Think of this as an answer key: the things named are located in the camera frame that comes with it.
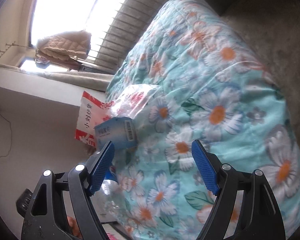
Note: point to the beige left curtain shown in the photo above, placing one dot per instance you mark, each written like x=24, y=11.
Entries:
x=94, y=81

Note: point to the floral turquoise quilt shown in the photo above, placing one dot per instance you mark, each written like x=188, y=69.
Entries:
x=213, y=88

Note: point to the red white paper snack bag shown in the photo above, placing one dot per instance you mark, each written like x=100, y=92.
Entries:
x=92, y=112

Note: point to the beige down jacket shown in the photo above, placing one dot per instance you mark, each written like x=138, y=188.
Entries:
x=65, y=46

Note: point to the blue medicine box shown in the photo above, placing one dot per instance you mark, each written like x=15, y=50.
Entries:
x=120, y=131

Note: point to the clear Pepsi plastic bottle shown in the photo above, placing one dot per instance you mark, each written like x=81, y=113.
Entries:
x=110, y=192

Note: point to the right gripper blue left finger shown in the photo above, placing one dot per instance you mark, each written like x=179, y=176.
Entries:
x=98, y=165

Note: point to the metal balcony railing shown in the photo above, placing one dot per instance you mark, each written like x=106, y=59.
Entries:
x=116, y=27

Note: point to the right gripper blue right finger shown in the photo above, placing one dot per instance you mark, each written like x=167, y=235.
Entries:
x=205, y=167

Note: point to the left hand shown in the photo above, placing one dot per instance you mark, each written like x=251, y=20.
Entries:
x=75, y=231

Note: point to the clear printed plastic bag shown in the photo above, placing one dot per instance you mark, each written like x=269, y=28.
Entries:
x=132, y=100

